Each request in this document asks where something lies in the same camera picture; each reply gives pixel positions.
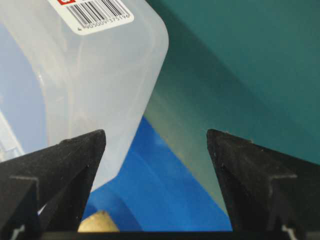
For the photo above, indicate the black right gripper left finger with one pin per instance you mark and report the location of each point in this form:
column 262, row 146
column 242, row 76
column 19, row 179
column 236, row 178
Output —
column 47, row 190

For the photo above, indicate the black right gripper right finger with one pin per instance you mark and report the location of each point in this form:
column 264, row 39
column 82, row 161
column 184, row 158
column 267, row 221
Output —
column 268, row 195

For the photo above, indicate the translucent plastic tool box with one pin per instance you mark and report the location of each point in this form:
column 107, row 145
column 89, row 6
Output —
column 69, row 67

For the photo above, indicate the green upright panel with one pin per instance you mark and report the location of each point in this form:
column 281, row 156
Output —
column 250, row 68

